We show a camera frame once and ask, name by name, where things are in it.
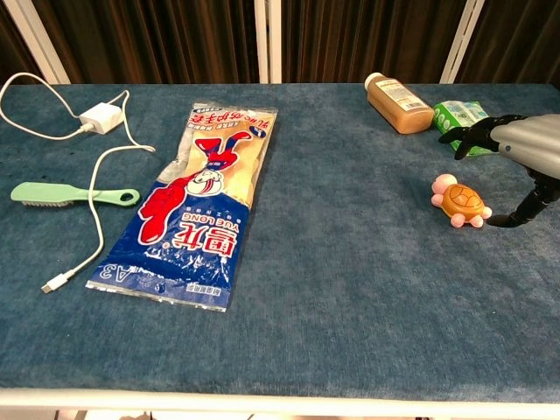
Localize white charging cable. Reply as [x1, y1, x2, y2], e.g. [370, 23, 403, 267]
[0, 72, 157, 294]

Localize dark brown curtain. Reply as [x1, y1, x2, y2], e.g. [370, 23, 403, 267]
[0, 0, 560, 85]

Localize green tissue pack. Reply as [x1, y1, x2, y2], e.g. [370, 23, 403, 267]
[432, 99, 494, 158]

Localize white frame post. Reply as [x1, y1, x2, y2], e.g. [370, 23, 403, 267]
[254, 0, 284, 84]
[3, 0, 71, 85]
[439, 0, 487, 84]

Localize mint green brush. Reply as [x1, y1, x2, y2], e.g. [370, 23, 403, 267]
[10, 182, 141, 207]

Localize small orange turtle toy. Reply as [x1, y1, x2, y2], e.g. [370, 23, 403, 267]
[430, 173, 494, 228]

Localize blue felt table cover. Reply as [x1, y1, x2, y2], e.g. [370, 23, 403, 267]
[0, 82, 560, 403]

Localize blue red glove package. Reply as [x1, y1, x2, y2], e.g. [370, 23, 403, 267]
[85, 102, 279, 312]

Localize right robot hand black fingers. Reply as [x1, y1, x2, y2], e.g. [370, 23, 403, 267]
[438, 112, 560, 228]

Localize brown drink bottle white cap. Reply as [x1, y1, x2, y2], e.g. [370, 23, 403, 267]
[364, 73, 435, 135]

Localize white charger block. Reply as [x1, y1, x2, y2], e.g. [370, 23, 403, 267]
[79, 101, 123, 136]

